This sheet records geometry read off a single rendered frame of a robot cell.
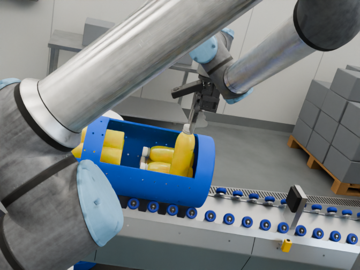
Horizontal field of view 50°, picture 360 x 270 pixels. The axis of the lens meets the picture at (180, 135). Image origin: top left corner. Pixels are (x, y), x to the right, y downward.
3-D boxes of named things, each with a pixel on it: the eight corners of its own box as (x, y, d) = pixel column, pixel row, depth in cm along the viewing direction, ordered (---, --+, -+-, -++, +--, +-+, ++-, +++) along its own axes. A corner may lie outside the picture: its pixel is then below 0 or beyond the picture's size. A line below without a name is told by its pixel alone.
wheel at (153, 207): (160, 201, 147) (159, 201, 149) (148, 199, 146) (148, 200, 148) (158, 213, 146) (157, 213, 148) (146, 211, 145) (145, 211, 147)
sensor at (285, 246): (289, 253, 151) (293, 242, 149) (282, 252, 150) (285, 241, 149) (283, 240, 158) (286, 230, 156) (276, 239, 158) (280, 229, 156)
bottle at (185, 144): (165, 173, 146) (174, 128, 139) (177, 168, 152) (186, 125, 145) (179, 181, 143) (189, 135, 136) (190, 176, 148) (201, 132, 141)
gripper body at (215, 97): (215, 115, 134) (224, 82, 130) (191, 110, 133) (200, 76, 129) (212, 107, 141) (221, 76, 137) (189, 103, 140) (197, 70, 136)
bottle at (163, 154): (192, 151, 161) (148, 143, 159) (195, 151, 154) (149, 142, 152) (189, 169, 161) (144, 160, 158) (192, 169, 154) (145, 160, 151)
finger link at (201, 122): (204, 138, 136) (210, 113, 134) (188, 135, 135) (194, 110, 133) (203, 136, 139) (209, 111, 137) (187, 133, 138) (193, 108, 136)
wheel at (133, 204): (140, 197, 146) (140, 198, 148) (128, 196, 145) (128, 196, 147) (138, 210, 145) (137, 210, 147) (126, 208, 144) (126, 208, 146)
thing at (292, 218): (294, 229, 161) (307, 198, 155) (285, 228, 161) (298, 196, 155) (287, 215, 170) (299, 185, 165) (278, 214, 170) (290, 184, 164)
